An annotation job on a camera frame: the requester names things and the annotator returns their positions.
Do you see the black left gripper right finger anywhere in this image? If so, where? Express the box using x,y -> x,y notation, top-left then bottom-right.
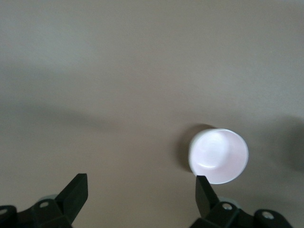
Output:
195,175 -> 293,228

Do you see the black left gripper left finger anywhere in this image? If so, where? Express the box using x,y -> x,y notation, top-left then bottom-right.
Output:
0,173 -> 89,228

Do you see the white bowl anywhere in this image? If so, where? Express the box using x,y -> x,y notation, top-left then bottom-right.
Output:
188,128 -> 249,185

